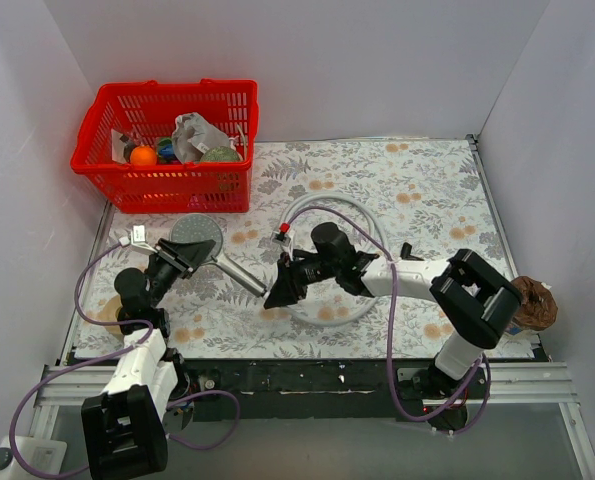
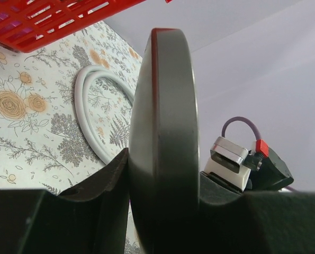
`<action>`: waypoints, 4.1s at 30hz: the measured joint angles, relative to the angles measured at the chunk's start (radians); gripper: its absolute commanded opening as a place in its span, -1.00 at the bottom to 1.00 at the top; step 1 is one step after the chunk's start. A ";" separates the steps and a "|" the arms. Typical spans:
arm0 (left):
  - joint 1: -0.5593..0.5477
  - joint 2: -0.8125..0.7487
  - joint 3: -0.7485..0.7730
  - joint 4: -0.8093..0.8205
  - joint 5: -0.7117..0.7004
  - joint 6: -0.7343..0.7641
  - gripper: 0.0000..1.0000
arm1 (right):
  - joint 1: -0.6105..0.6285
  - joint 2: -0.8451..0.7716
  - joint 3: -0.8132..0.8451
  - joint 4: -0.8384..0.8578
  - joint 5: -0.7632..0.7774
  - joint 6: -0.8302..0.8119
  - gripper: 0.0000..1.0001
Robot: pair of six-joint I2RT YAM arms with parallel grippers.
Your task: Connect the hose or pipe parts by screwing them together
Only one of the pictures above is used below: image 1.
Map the grey shower head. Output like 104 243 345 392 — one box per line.
169 213 267 298

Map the grey shower hose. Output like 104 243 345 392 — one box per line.
261 193 392 327

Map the black pipe fitting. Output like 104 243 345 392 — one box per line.
400 242 423 261

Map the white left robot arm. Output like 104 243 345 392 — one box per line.
81 239 216 479

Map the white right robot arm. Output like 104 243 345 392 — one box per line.
264 222 523 398

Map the brown tape roll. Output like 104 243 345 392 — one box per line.
97 295 123 340

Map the green round fruit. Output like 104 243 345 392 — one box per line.
200 146 243 163

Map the orange fruit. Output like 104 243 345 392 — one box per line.
129 146 158 167

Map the red plastic basket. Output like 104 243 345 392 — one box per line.
70 79 259 214

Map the floral table mat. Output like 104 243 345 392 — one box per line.
74 139 521 360

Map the crumpled grey paper bag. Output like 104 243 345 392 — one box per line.
171 112 231 163

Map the white box device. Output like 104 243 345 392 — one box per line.
0 436 67 480

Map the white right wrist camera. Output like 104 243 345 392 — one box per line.
271 222 294 260

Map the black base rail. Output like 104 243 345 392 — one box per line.
126 357 553 424

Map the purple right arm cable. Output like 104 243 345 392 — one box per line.
286 206 491 424

